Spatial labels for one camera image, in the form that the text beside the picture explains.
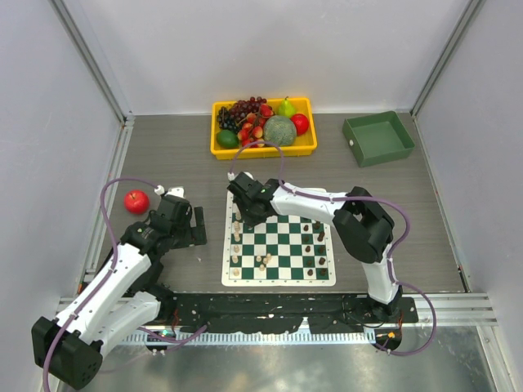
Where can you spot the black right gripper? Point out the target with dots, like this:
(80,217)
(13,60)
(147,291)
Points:
(250,222)

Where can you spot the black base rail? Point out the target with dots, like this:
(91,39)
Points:
(281,313)

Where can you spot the red apple in tray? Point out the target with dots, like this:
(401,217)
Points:
(301,123)

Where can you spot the red cherries cluster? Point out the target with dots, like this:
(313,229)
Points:
(252,127)

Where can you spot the green melon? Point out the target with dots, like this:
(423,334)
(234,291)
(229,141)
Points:
(280,130)

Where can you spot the green lime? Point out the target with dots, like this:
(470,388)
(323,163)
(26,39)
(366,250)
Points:
(227,139)

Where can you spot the dark purple grape bunch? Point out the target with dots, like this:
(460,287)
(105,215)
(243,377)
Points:
(232,117)

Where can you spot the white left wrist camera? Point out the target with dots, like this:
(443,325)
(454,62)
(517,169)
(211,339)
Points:
(173,191)

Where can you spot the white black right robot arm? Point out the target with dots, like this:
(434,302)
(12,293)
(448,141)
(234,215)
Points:
(364,227)

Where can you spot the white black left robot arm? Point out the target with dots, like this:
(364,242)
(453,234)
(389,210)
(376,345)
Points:
(123,296)

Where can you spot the red apple on table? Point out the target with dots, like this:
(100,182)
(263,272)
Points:
(136,202)

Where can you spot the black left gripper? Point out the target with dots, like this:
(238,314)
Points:
(196,233)

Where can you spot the green pear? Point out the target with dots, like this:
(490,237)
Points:
(286,108)

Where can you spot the yellow plastic fruit tray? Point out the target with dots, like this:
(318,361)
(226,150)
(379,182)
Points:
(303,146)

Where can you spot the green white chess mat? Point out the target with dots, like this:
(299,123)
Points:
(277,253)

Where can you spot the green square box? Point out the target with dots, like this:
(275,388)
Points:
(377,138)

